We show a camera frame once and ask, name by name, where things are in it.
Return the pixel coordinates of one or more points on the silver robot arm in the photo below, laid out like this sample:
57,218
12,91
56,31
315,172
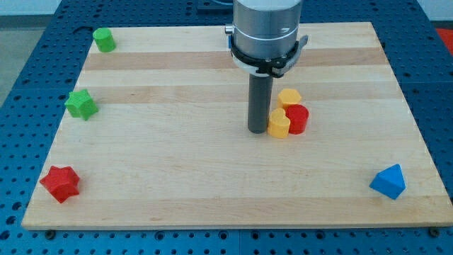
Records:
264,36

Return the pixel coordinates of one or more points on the green star block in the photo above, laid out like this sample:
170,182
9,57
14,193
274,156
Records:
80,104

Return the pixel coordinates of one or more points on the red star block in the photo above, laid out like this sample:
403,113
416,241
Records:
61,183

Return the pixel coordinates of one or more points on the yellow heart block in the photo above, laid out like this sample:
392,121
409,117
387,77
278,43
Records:
278,124

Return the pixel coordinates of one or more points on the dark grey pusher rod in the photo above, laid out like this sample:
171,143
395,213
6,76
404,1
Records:
259,95

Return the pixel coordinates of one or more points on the yellow hexagon block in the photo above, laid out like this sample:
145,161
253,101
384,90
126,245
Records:
288,97

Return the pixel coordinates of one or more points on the wooden board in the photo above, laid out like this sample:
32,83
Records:
169,147

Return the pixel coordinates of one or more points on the red cylinder block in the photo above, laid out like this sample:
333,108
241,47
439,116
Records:
298,116

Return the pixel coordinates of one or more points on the green cylinder block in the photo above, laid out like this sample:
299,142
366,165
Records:
103,38

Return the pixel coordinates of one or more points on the blue triangle block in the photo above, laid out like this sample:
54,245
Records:
389,182

